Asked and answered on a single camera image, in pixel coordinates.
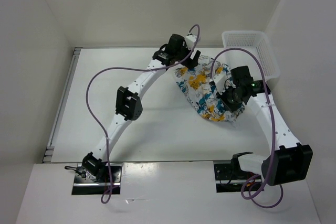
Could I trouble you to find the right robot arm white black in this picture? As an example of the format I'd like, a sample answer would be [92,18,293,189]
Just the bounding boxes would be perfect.
[216,66,313,186]

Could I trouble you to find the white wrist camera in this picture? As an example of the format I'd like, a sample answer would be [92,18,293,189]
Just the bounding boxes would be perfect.
[210,73,228,93]
[184,34,198,50]

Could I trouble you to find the patterned white teal yellow shorts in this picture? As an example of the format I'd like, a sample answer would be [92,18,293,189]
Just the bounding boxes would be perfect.
[174,55,245,123]

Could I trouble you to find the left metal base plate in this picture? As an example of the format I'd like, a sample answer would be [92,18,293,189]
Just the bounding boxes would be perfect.
[71,164,122,196]

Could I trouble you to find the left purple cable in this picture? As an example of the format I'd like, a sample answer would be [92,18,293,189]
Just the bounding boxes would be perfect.
[86,24,202,204]

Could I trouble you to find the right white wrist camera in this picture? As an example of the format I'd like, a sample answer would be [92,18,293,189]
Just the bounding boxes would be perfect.
[210,73,228,93]

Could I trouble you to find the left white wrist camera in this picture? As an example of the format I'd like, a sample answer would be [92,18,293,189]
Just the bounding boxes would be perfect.
[184,34,198,50]

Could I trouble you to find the aluminium rail frame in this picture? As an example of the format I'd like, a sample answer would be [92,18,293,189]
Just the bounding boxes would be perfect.
[42,47,82,164]

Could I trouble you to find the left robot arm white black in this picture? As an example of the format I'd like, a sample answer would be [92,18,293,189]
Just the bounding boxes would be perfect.
[82,33,200,182]

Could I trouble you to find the white plastic basket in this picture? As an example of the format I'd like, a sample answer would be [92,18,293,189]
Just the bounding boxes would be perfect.
[222,30,280,81]

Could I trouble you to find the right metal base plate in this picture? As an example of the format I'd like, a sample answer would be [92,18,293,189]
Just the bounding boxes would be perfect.
[213,161,255,193]

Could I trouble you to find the metal base plate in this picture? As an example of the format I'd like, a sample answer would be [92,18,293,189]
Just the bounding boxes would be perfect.
[71,164,122,196]
[213,161,255,193]

